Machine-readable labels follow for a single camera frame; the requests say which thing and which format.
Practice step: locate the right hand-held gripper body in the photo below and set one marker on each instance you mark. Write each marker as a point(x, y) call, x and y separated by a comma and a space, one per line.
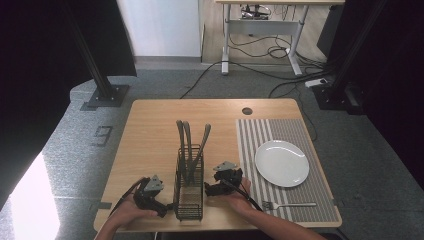
point(230, 176)

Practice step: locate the white round plate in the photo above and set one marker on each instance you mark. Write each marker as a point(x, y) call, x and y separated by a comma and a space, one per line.
point(281, 163)

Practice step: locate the black metal stand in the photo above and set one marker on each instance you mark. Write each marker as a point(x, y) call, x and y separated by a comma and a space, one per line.
point(330, 95)
point(106, 93)

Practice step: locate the grey striped placemat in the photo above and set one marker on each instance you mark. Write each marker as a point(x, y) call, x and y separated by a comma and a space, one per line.
point(320, 203)

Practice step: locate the black curtain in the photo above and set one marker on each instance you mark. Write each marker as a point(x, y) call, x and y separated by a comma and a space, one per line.
point(33, 66)
point(396, 83)

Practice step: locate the person's right hand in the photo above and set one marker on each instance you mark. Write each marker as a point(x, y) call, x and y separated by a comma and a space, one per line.
point(238, 199)

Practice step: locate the white power strip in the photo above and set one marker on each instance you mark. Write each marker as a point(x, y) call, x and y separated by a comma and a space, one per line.
point(316, 82)

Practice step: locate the silver fork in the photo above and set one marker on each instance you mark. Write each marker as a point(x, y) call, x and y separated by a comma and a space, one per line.
point(293, 204)

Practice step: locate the person's left hand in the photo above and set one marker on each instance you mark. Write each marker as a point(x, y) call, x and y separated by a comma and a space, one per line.
point(133, 213)

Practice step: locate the grey floor socket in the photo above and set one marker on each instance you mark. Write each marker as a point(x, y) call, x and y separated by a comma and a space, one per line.
point(102, 135)

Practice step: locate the white standing desk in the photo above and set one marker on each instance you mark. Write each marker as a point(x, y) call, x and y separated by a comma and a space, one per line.
point(263, 27)

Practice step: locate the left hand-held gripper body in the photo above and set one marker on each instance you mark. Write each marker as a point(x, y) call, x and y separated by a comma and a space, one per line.
point(146, 196)

